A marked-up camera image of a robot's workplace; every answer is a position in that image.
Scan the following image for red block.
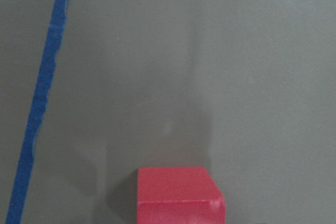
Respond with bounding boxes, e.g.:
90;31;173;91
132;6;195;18
136;167;226;223

